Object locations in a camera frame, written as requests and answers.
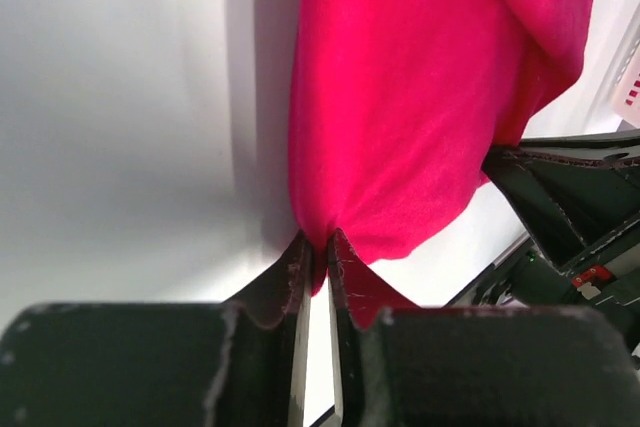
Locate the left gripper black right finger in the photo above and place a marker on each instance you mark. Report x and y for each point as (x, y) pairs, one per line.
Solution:
(398, 364)

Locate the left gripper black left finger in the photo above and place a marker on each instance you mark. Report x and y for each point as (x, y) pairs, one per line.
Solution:
(241, 362)

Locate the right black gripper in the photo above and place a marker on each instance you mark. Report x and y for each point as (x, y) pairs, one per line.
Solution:
(578, 198)

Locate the white plastic perforated basket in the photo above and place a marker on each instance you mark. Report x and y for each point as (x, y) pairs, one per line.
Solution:
(625, 91)

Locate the red t shirt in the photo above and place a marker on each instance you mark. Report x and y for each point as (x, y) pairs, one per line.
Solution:
(395, 104)

